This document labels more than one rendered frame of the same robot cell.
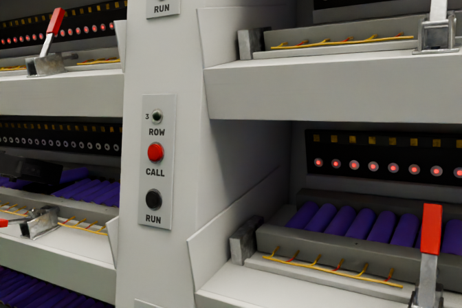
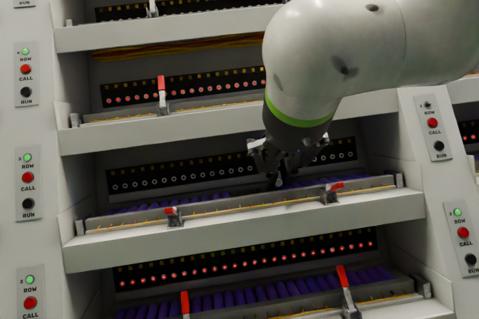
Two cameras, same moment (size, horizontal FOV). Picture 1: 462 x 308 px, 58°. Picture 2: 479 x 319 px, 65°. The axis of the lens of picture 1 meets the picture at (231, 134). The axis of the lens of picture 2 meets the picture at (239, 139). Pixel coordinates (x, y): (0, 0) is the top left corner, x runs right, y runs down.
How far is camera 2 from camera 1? 0.76 m
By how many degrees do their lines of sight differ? 38
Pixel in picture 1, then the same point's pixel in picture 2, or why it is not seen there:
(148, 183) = (432, 138)
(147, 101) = (418, 98)
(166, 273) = (457, 181)
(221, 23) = not seen: hidden behind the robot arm
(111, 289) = (417, 208)
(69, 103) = (349, 110)
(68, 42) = (218, 95)
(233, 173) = not seen: hidden behind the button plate
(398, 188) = (469, 147)
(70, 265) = (383, 204)
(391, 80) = not seen: outside the picture
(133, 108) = (408, 104)
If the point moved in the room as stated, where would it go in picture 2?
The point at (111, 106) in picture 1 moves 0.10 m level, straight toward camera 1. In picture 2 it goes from (384, 107) to (443, 88)
